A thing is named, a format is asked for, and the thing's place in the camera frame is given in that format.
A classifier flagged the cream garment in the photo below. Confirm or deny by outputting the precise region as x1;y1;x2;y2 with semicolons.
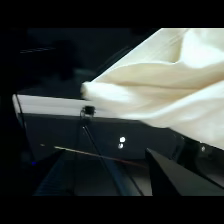
80;28;224;151

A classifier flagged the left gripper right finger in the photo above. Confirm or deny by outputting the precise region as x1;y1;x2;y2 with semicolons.
145;147;224;197

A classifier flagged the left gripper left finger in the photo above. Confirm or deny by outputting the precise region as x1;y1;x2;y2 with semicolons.
33;148;75;197

